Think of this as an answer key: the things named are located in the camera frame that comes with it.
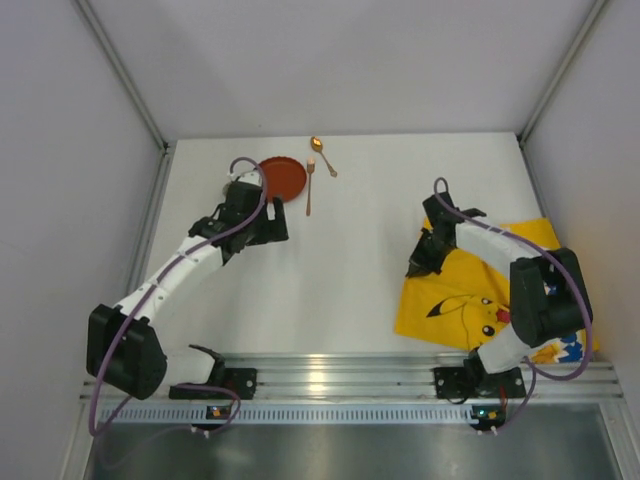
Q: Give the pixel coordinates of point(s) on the left aluminium frame post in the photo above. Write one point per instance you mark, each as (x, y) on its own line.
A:
(113, 58)

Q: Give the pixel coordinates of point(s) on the right aluminium frame post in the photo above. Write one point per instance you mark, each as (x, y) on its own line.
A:
(570, 55)

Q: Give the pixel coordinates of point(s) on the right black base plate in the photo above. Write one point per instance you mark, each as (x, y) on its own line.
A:
(455, 383)

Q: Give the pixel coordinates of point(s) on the gold fork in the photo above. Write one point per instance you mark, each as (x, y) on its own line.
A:
(310, 169)

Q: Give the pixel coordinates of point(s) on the slotted grey cable duct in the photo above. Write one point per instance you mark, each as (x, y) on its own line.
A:
(272, 414)

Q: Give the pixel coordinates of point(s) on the aluminium frame post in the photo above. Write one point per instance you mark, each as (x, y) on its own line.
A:
(570, 55)
(113, 58)

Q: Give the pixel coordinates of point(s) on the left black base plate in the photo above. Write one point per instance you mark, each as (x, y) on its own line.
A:
(242, 381)

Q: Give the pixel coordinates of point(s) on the red round plate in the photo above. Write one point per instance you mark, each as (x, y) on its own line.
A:
(286, 178)

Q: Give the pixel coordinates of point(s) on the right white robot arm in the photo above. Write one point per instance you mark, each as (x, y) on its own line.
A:
(547, 294)

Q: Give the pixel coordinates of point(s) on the yellow Pikachu placemat cloth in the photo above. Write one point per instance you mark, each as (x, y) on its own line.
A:
(468, 303)

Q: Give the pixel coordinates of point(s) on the aluminium mounting rail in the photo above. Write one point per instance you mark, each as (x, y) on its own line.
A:
(397, 377)

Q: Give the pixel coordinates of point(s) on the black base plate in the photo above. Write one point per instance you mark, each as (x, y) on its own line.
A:
(455, 383)
(242, 381)

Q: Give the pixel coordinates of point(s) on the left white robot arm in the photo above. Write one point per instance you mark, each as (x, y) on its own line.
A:
(129, 345)

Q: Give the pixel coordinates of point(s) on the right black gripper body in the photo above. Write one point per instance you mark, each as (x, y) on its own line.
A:
(423, 251)

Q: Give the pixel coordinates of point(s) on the gold spoon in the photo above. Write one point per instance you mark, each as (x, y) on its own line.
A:
(318, 147)

